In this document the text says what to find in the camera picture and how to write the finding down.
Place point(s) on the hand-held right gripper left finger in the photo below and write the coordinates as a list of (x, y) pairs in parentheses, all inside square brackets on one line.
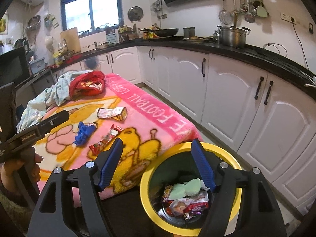
[(112, 163)]

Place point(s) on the yellow bottle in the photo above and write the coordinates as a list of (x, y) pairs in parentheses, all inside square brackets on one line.
[(58, 59)]

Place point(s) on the white wall socket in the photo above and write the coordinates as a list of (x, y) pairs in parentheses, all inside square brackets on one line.
[(287, 17)]

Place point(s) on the black frying pan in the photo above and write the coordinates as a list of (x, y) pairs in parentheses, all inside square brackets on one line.
[(165, 32)]

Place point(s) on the black kettle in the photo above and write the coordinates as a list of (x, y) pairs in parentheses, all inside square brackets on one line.
[(21, 44)]

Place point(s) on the black bin yellow rim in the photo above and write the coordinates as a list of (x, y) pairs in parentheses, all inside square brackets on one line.
[(148, 172)]

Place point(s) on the purple snack wrapper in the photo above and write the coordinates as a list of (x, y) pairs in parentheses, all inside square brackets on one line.
[(195, 213)]

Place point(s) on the black microwave oven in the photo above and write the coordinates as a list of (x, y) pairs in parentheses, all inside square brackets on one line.
[(12, 66)]

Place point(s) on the wooden cutting board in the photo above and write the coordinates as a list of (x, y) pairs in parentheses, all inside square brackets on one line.
[(71, 39)]

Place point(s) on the black wall switch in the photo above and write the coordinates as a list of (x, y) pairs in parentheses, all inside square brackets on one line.
[(311, 27)]

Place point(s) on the row of spice bottles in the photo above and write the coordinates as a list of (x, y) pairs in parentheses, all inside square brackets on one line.
[(128, 33)]

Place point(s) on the yellow red snack wrapper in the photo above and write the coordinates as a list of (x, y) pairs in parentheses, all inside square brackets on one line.
[(168, 191)]

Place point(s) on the white lower cabinets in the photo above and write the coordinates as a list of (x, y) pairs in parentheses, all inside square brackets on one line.
[(222, 91)]

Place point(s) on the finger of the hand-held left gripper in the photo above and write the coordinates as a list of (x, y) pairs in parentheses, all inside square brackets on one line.
[(37, 130)]

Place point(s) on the metal mesh strainer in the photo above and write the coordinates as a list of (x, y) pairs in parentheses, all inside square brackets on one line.
[(225, 17)]

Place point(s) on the blue plastic box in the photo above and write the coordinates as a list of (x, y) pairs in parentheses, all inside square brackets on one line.
[(37, 65)]

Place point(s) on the blue wrapper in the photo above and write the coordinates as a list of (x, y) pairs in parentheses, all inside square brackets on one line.
[(82, 133)]

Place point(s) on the kitchen window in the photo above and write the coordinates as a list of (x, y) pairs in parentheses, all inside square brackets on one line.
[(98, 2)]

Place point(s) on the white plastic bag orange print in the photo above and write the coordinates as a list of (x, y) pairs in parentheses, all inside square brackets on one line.
[(197, 197)]

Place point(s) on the black kitchen countertop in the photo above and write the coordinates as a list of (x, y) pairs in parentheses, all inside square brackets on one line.
[(271, 59)]

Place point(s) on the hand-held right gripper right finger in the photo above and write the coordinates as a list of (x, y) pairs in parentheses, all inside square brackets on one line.
[(201, 163)]

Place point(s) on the yellow wall picture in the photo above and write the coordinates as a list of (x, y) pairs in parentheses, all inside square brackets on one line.
[(3, 24)]

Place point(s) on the white jug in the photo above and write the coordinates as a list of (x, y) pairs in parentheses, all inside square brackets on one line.
[(49, 43)]

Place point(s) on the small metal pot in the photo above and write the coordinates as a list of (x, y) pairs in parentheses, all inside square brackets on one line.
[(189, 32)]

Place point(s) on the hanging metal bowl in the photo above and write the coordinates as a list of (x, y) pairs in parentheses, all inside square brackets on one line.
[(34, 22)]

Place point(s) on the row of hanging utensils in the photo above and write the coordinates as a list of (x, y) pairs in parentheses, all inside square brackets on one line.
[(249, 5)]

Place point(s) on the person's left forearm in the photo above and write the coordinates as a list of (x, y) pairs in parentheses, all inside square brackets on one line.
[(12, 200)]

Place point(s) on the printed pink blanket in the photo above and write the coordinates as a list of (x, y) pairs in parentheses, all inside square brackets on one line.
[(148, 113)]

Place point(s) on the person's left hand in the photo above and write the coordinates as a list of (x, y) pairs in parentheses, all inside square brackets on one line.
[(9, 175)]

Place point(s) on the steel cooking pot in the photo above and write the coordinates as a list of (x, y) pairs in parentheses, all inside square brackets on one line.
[(233, 37)]

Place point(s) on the gold foil snack wrapper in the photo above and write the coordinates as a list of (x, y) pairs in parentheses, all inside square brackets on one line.
[(111, 113)]

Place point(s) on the red cloth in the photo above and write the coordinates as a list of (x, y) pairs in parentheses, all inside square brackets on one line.
[(86, 84)]

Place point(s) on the light blue cloth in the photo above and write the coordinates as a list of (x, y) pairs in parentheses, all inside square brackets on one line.
[(59, 88)]

